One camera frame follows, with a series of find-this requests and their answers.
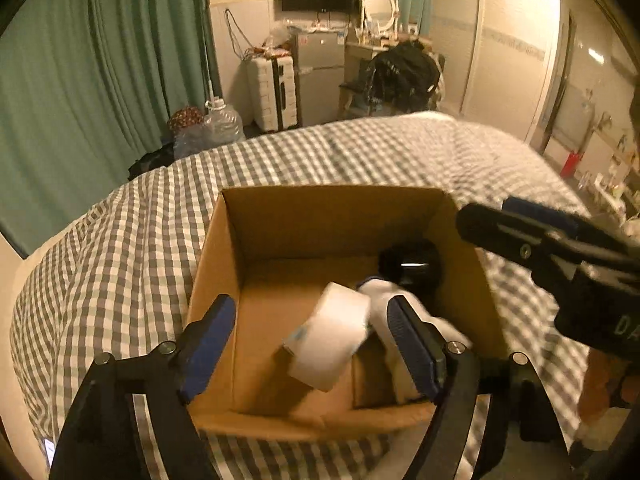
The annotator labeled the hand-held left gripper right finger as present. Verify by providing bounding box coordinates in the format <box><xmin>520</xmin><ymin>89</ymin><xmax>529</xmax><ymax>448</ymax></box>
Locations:
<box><xmin>386</xmin><ymin>295</ymin><xmax>568</xmax><ymax>480</ymax></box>

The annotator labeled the white suitcase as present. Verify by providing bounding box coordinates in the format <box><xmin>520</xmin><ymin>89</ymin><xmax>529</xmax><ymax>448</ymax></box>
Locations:
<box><xmin>247</xmin><ymin>54</ymin><xmax>299</xmax><ymax>134</ymax></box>

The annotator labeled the white wardrobe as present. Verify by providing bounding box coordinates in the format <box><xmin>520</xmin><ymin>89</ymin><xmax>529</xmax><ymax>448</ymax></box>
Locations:
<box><xmin>429</xmin><ymin>0</ymin><xmax>561</xmax><ymax>143</ymax></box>

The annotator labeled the white sock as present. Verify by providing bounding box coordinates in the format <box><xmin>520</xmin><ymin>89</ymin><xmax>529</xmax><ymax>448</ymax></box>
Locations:
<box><xmin>357</xmin><ymin>277</ymin><xmax>473</xmax><ymax>405</ymax></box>

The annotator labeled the green curtain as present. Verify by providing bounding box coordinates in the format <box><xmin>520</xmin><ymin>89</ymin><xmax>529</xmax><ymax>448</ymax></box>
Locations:
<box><xmin>0</xmin><ymin>0</ymin><xmax>217</xmax><ymax>260</ymax></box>

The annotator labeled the black backpack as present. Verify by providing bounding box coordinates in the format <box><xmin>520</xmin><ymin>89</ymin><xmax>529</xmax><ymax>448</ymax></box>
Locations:
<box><xmin>369</xmin><ymin>40</ymin><xmax>441</xmax><ymax>113</ymax></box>

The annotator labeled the brown cardboard box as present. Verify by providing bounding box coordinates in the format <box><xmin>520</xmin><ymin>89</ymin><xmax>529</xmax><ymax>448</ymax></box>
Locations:
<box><xmin>186</xmin><ymin>185</ymin><xmax>511</xmax><ymax>442</ymax></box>

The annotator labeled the white paper package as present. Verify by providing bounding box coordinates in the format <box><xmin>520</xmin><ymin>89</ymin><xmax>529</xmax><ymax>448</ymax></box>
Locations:
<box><xmin>282</xmin><ymin>281</ymin><xmax>372</xmax><ymax>394</ymax></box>

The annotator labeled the white vanity desk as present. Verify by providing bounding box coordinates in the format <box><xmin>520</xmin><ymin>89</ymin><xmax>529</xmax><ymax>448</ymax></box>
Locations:
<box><xmin>344</xmin><ymin>35</ymin><xmax>436</xmax><ymax>86</ymax></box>

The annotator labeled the silver mini fridge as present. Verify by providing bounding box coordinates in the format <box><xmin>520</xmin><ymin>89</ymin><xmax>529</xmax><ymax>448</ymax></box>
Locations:
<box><xmin>291</xmin><ymin>30</ymin><xmax>347</xmax><ymax>127</ymax></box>

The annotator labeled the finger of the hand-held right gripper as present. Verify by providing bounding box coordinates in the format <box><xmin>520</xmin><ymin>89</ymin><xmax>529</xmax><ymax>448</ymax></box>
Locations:
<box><xmin>456</xmin><ymin>197</ymin><xmax>632</xmax><ymax>281</ymax></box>

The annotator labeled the black round container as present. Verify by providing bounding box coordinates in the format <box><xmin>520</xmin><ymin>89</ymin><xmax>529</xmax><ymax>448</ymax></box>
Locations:
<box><xmin>377</xmin><ymin>239</ymin><xmax>443</xmax><ymax>306</ymax></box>

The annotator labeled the floral patterned bag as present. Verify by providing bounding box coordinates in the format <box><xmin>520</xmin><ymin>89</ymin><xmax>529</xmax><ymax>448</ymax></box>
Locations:
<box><xmin>166</xmin><ymin>105</ymin><xmax>206</xmax><ymax>133</ymax></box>

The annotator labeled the clear water jug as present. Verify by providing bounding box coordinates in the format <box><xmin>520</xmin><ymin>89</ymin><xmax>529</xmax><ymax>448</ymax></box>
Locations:
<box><xmin>202</xmin><ymin>99</ymin><xmax>246</xmax><ymax>149</ymax></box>

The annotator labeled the red bottle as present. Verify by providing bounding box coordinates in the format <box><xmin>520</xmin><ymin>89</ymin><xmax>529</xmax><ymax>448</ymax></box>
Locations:
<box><xmin>561</xmin><ymin>150</ymin><xmax>585</xmax><ymax>178</ymax></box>

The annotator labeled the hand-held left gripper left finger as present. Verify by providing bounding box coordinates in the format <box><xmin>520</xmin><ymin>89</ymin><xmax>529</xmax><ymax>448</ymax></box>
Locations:
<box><xmin>48</xmin><ymin>293</ymin><xmax>237</xmax><ymax>480</ymax></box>

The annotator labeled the grey checkered blanket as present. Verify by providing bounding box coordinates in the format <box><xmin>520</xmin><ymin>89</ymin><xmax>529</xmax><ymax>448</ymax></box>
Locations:
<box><xmin>10</xmin><ymin>110</ymin><xmax>593</xmax><ymax>480</ymax></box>

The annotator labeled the oval vanity mirror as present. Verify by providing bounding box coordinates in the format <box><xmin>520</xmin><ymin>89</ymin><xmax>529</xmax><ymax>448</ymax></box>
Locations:
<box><xmin>361</xmin><ymin>0</ymin><xmax>401</xmax><ymax>34</ymax></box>

